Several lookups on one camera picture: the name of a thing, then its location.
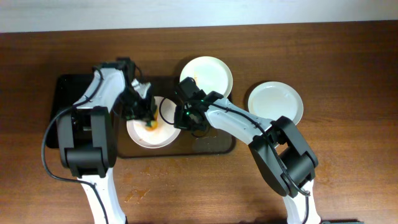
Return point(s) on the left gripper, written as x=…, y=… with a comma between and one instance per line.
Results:
x=144, y=113

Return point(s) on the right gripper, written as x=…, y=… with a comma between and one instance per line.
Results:
x=181, y=118

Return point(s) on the green and yellow sponge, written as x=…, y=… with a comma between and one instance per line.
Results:
x=152, y=124

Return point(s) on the white plate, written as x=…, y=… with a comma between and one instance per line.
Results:
x=160, y=136
x=209, y=74

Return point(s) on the pale blue-white plate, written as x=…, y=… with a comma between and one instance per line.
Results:
x=272, y=100

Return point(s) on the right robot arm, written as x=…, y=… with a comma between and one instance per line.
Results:
x=282, y=155

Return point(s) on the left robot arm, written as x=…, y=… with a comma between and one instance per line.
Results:
x=92, y=165

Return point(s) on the brown serving tray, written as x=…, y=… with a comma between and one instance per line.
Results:
x=181, y=143

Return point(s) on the black rectangular tray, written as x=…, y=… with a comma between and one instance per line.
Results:
x=69, y=89

